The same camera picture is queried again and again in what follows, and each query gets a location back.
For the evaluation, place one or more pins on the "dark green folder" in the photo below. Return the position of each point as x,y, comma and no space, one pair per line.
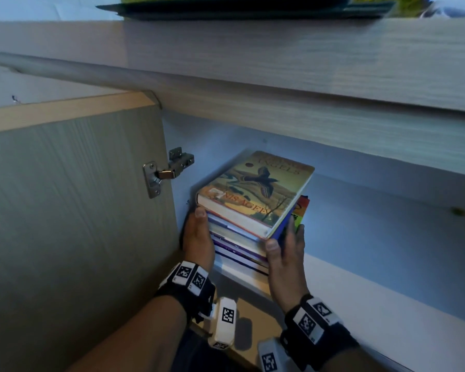
255,15

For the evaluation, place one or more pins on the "green moss wall panel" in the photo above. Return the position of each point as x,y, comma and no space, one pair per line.
407,5

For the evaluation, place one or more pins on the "thick yellow bird cover book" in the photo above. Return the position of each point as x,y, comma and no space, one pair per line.
255,189

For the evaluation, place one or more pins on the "black metal door hinge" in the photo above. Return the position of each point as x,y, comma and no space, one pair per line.
166,170

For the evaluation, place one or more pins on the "person's right forearm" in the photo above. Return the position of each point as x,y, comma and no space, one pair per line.
356,362

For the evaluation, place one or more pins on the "white cabinet door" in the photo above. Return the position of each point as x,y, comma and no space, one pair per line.
81,228

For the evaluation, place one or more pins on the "black marker wristband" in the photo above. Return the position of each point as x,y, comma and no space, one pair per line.
193,298
329,340

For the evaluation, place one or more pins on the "person's left forearm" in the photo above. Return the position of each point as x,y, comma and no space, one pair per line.
139,340

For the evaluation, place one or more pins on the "person's right hand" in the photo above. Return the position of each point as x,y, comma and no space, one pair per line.
288,275

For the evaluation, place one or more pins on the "colourful striped book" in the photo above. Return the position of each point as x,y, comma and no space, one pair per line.
300,213

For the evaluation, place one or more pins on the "person's left hand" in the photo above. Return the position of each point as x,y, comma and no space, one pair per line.
197,244

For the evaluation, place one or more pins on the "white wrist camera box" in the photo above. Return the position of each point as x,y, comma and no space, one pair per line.
222,325
271,356

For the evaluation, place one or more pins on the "blue book large white lettering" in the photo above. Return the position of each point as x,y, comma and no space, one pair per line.
232,238

